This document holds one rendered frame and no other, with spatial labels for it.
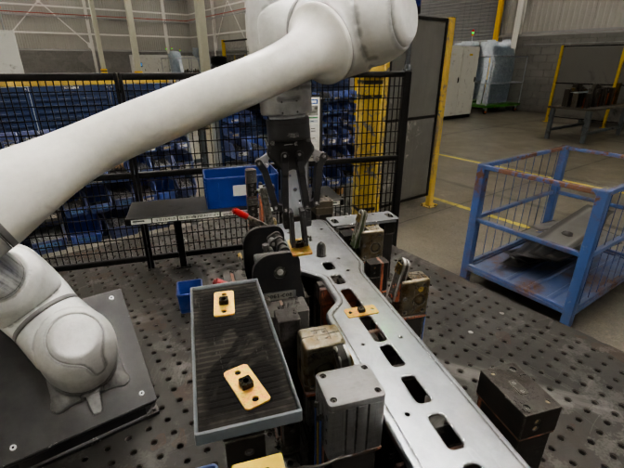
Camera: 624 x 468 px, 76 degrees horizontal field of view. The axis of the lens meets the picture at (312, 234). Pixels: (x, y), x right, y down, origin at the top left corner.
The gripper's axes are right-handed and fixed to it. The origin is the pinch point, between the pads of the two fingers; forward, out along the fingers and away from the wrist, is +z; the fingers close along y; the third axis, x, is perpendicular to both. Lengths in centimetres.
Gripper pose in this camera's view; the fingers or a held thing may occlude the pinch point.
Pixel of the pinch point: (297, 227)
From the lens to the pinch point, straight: 76.3
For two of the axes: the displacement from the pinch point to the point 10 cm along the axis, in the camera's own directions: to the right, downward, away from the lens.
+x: -1.9, -3.3, 9.2
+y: 9.8, -1.4, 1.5
